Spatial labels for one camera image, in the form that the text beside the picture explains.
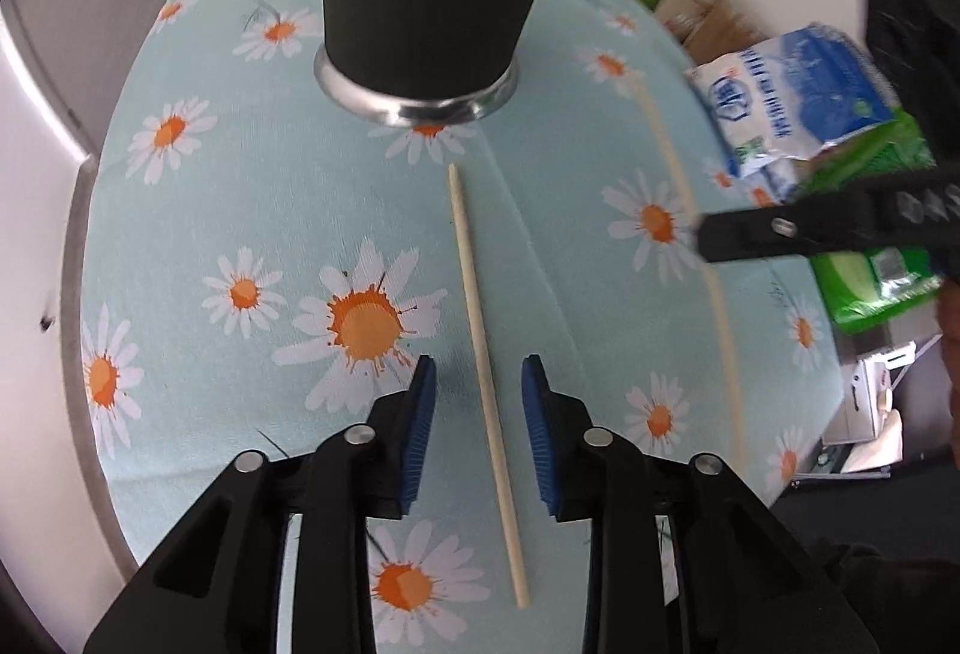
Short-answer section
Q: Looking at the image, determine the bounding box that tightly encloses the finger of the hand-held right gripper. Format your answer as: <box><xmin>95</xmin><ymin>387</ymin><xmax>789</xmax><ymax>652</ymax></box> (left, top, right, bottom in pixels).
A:
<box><xmin>696</xmin><ymin>189</ymin><xmax>878</xmax><ymax>265</ymax></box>

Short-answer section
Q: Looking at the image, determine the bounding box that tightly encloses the wooden chopstick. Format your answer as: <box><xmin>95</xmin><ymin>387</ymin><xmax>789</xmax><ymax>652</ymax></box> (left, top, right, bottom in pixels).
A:
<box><xmin>448</xmin><ymin>164</ymin><xmax>531</xmax><ymax>608</ymax></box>

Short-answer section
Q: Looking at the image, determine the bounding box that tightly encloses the brown paper packet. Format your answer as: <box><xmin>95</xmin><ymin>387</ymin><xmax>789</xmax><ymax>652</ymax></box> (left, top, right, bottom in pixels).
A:
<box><xmin>656</xmin><ymin>0</ymin><xmax>758</xmax><ymax>59</ymax></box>

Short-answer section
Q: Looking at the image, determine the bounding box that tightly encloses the white cardboard box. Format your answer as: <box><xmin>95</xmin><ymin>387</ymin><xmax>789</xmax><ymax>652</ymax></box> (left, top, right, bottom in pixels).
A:
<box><xmin>825</xmin><ymin>343</ymin><xmax>920</xmax><ymax>445</ymax></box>

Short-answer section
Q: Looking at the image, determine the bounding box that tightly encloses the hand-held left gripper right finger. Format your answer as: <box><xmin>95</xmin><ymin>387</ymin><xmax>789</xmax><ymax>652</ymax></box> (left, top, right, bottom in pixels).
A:
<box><xmin>521</xmin><ymin>354</ymin><xmax>878</xmax><ymax>654</ymax></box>

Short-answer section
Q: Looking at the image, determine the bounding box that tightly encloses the daisy print tablecloth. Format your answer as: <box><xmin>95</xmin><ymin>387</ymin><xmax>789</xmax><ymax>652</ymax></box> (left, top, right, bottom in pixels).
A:
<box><xmin>79</xmin><ymin>0</ymin><xmax>845</xmax><ymax>654</ymax></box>

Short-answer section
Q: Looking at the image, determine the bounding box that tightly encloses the blue and white salt bag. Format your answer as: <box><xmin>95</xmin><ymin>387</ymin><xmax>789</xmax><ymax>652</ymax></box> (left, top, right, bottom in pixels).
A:
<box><xmin>686</xmin><ymin>24</ymin><xmax>897</xmax><ymax>201</ymax></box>

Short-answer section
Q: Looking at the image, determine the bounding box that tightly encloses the green plastic bag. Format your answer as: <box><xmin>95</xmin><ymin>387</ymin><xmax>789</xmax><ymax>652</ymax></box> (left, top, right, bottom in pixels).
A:
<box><xmin>795</xmin><ymin>110</ymin><xmax>950</xmax><ymax>325</ymax></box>

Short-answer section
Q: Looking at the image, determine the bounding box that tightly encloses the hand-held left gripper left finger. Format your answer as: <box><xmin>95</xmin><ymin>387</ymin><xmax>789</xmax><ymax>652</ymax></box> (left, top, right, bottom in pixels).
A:
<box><xmin>82</xmin><ymin>354</ymin><xmax>438</xmax><ymax>654</ymax></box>

